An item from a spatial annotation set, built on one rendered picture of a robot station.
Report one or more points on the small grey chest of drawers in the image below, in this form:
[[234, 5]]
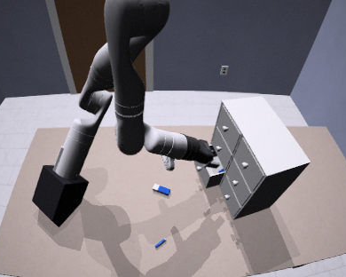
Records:
[[275, 149]]

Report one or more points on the grey drawer front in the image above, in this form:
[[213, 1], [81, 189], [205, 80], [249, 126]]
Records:
[[238, 182], [231, 133], [248, 165], [230, 196], [210, 176], [219, 144]]

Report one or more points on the blue and white eraser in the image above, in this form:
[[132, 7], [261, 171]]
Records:
[[161, 189]]

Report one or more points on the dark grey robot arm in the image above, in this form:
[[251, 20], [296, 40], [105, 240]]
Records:
[[124, 19]]

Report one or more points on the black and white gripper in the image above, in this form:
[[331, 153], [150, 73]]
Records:
[[189, 149]]

